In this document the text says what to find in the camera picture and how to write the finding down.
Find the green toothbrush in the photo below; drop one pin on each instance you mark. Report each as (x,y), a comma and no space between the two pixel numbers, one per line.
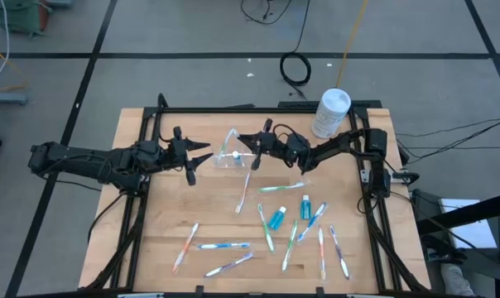
(281,187)
(265,227)
(227,142)
(290,244)

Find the clear acrylic organizer box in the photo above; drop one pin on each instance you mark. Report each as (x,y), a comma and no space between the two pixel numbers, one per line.
(246,162)

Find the white aluminium extrusion piece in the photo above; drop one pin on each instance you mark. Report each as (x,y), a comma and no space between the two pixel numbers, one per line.
(140,295)
(370,296)

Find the green bag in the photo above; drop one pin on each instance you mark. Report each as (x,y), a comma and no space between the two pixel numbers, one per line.
(20,16)

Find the pink white toothbrush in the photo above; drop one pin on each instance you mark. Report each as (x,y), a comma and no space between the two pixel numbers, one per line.
(243,191)

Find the silver mounting bracket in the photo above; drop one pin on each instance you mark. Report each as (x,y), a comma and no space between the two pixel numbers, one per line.
(364,176)

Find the purple toothbrush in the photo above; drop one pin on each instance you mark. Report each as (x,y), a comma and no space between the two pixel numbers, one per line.
(228,265)
(339,251)

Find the black aluminium table frame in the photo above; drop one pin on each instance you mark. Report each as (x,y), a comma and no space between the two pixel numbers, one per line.
(212,110)

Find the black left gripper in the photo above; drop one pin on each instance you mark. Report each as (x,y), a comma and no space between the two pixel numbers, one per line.
(176,155)

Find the orange toothbrush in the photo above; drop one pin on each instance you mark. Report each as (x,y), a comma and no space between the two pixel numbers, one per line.
(321,252)
(185,247)

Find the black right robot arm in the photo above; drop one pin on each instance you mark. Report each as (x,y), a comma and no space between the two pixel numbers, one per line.
(337,145)

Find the blue toothbrush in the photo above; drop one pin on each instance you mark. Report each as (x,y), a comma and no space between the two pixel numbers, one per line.
(223,245)
(312,221)

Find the white wipes canister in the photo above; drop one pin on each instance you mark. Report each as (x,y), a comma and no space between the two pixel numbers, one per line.
(330,113)

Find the blue mouthwash bottle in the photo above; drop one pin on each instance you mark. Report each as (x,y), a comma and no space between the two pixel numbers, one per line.
(305,210)
(235,157)
(276,219)

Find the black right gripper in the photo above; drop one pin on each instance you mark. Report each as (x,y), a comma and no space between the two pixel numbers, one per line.
(281,149)

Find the grey floor bar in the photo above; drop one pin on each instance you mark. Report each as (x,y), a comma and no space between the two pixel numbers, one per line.
(6,98)

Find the black metal beam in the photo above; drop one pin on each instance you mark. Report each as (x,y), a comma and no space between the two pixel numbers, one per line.
(473,212)

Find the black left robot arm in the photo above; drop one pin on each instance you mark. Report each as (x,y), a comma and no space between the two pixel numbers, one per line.
(88,159)

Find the black table clamp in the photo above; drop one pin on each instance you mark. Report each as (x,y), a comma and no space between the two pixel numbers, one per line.
(199,289)
(319,291)

